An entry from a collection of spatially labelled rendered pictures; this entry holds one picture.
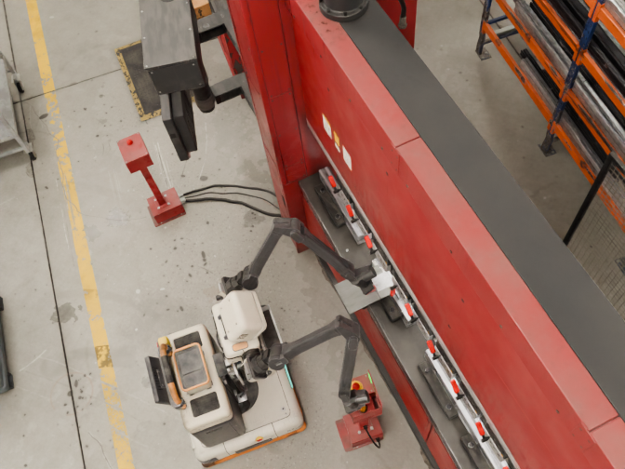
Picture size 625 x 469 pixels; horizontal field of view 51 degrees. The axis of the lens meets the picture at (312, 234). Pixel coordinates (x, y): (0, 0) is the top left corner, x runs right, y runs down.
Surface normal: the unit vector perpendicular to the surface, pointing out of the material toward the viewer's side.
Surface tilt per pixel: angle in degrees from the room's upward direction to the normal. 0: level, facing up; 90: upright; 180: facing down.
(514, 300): 0
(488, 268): 0
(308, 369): 0
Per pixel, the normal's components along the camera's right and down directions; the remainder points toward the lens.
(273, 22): 0.43, 0.77
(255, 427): -0.08, -0.48
